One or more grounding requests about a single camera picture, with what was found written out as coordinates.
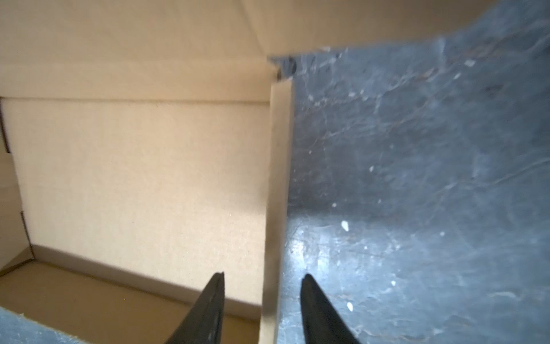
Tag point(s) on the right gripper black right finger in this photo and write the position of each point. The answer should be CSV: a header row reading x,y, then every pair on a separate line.
x,y
321,322

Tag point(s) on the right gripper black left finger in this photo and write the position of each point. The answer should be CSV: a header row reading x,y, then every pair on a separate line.
x,y
204,321

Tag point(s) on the brown cardboard box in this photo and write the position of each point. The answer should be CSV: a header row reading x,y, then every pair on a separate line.
x,y
149,142

